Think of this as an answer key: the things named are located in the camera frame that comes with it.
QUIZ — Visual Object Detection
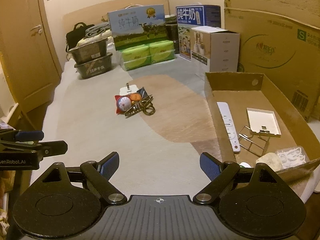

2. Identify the grey folded cable bundle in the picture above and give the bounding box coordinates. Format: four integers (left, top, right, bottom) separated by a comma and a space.
85, 22, 111, 40

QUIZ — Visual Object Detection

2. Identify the green tissue pack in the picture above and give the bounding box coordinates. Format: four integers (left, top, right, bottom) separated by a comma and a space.
149, 40, 175, 64
120, 44, 151, 71

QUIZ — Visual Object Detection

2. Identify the black laptop bag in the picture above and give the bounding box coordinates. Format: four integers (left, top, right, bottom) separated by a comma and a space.
66, 22, 94, 52

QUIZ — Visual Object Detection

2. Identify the white product box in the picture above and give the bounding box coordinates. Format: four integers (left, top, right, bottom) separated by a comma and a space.
190, 26, 240, 79

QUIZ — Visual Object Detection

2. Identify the dark box behind milk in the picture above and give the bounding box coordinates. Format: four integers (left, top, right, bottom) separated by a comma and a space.
165, 15, 180, 54

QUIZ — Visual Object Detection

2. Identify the lower black food tray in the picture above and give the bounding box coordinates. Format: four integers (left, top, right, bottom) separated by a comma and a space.
74, 52, 113, 79

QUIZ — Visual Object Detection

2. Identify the open brown cardboard tray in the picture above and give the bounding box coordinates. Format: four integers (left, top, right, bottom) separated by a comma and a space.
204, 72, 319, 181

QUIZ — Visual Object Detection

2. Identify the red Doraemon toy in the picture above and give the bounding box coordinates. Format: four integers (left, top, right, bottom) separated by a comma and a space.
114, 95, 132, 114

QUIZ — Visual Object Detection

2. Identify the right green tissue pack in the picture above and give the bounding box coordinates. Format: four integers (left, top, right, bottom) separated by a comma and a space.
149, 40, 175, 64

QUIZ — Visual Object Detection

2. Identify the white remote control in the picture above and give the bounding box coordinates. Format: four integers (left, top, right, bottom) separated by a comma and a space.
217, 102, 241, 153

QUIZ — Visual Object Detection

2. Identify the beige power adapter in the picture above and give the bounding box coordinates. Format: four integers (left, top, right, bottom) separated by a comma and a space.
255, 152, 283, 172

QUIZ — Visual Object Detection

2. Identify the orange round tag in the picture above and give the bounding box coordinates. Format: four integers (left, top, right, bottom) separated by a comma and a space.
129, 93, 142, 101

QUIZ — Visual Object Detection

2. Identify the metal wire rack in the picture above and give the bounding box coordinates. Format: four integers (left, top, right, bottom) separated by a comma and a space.
238, 126, 271, 157

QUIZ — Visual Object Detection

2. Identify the left green tissue pack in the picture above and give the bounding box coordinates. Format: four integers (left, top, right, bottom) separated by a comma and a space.
120, 44, 151, 71

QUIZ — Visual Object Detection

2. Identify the beige box lid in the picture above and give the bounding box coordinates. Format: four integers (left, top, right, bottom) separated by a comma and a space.
247, 108, 281, 137

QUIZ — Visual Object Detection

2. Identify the upper black food tray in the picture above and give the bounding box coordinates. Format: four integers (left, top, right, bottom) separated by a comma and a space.
68, 38, 108, 64

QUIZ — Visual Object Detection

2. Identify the blue milk carton box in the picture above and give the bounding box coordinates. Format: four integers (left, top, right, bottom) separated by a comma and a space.
176, 4, 221, 61

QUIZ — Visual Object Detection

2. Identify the wooden door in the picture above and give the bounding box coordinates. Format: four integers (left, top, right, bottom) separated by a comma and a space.
1, 0, 62, 113

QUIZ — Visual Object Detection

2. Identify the black food tray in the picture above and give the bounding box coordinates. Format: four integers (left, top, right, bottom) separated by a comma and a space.
68, 38, 108, 64
74, 52, 113, 79

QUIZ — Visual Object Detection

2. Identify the green cap small bottle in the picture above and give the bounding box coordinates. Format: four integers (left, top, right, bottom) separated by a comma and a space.
240, 162, 252, 168

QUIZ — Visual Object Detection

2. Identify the green landscape milk box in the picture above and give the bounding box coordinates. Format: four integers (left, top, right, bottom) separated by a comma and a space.
107, 4, 168, 50

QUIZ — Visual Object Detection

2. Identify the large brown cardboard box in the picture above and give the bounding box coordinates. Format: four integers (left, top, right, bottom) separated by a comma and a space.
225, 0, 319, 119

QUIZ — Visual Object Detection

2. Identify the white wall plug charger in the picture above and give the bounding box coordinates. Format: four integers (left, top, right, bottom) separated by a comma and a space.
119, 83, 139, 96

